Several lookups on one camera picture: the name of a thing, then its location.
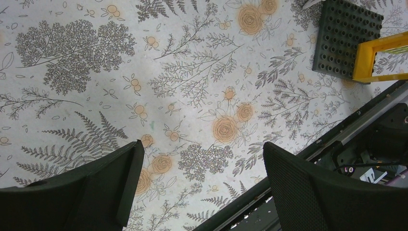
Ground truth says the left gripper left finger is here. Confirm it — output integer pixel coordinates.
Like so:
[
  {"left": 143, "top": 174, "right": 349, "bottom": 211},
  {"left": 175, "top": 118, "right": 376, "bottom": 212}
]
[{"left": 0, "top": 141, "right": 145, "bottom": 231}]

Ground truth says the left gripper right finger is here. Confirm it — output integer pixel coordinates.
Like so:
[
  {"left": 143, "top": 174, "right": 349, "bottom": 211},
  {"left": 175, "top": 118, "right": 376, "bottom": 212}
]
[{"left": 263, "top": 142, "right": 408, "bottom": 231}]

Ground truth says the floral table mat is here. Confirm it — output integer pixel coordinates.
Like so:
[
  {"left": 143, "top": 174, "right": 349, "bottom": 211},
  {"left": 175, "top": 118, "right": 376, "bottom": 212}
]
[{"left": 0, "top": 0, "right": 391, "bottom": 231}]

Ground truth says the dark grey building plate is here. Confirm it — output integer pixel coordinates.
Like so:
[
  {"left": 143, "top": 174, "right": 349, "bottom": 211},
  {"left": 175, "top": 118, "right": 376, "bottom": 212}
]
[{"left": 312, "top": 0, "right": 384, "bottom": 80}]

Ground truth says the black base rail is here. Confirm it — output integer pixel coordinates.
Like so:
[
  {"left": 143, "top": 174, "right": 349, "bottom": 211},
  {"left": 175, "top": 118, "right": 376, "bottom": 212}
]
[{"left": 197, "top": 80, "right": 408, "bottom": 231}]

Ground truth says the yellow building frame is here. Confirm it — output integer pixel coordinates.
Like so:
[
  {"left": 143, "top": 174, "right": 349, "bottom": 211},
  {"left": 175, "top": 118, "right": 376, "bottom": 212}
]
[{"left": 352, "top": 32, "right": 408, "bottom": 83}]

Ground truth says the white wire dish rack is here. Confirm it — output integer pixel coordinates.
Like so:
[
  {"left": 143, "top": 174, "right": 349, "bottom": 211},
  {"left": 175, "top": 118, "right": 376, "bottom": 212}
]
[{"left": 302, "top": 0, "right": 324, "bottom": 10}]

